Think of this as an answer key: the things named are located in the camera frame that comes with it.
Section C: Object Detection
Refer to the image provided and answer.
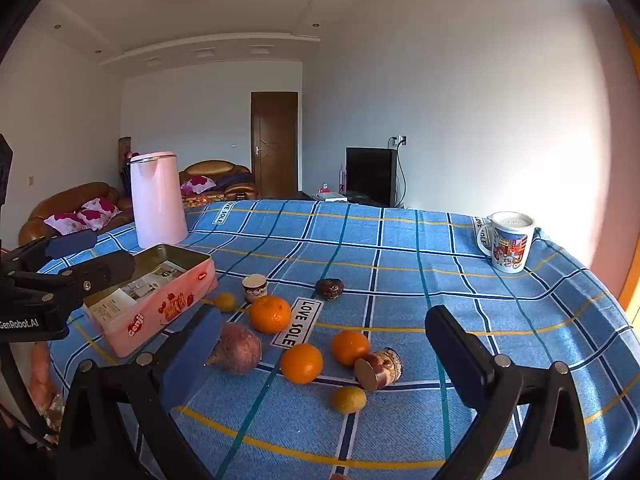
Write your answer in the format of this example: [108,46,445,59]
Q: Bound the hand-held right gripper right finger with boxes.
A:
[425,305,591,480]

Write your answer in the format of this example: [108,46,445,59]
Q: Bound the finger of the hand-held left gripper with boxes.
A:
[10,251,136,307]
[0,230,98,271]

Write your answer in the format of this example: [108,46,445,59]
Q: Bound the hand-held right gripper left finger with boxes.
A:
[57,305,223,480]

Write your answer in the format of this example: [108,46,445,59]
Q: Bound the chocolate pastry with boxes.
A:
[206,322,263,376]

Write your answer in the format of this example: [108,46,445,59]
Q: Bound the metal tray with newspaper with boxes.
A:
[82,243,217,359]

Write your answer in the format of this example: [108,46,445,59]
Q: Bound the large orange tangerine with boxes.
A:
[248,295,292,335]

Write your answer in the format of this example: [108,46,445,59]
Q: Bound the round orange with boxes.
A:
[280,344,324,385]
[332,330,371,367]

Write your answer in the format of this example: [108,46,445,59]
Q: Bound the green kiwi fruit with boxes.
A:
[331,386,367,415]

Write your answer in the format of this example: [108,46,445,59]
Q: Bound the dark chocolate cake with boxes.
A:
[315,278,346,301]

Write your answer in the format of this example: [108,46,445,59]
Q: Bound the white floral pillow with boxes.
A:
[181,176,217,196]
[45,212,87,236]
[77,197,122,231]

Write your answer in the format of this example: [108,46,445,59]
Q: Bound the newspaper sheet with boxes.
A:
[92,260,183,323]

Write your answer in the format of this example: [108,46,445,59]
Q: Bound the brown leather sofa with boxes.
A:
[19,182,136,248]

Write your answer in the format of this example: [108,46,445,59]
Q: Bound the pink electric kettle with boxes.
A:
[129,151,189,250]

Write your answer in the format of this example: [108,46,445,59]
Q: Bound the blue plaid tablecloth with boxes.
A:
[37,199,636,480]

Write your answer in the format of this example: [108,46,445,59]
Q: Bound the white printed mug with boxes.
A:
[476,211,536,274]

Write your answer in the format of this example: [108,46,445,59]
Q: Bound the brown leather armchair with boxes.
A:
[179,160,258,202]

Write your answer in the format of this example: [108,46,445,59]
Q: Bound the black television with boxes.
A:
[346,147,399,207]

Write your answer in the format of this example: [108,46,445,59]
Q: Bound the dark wooden door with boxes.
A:
[250,91,299,199]

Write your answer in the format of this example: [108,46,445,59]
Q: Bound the light wooden door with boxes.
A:
[615,15,640,311]

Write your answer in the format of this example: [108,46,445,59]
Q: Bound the black power cable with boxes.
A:
[389,137,407,208]

